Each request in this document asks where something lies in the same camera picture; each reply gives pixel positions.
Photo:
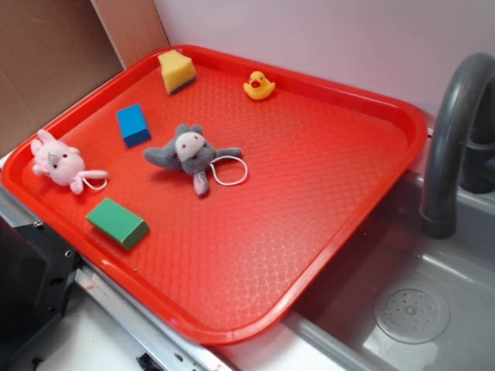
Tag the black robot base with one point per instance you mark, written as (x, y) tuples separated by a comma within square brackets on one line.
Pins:
[(37, 271)]

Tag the pink plush bunny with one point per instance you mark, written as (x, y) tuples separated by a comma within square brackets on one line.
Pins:
[(64, 165)]

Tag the red plastic tray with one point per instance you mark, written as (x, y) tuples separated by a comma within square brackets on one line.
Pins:
[(224, 267)]

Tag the grey plush donkey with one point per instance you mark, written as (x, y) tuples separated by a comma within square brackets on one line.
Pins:
[(191, 153)]

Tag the yellow rubber duck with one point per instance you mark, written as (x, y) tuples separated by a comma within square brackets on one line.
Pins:
[(258, 86)]

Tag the blue block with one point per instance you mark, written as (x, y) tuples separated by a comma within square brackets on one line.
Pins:
[(133, 125)]

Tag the yellow sponge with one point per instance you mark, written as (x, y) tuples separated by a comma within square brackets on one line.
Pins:
[(177, 71)]

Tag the green block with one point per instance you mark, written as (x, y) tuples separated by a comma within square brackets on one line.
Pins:
[(118, 223)]

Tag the grey toy sink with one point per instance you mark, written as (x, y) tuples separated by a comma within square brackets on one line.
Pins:
[(393, 299)]

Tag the grey toy faucet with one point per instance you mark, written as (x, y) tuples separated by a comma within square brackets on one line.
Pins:
[(461, 154)]

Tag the brown cardboard panel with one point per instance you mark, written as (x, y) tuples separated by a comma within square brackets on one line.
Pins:
[(54, 53)]

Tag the silver metal rail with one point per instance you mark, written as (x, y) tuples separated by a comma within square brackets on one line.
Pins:
[(104, 329)]

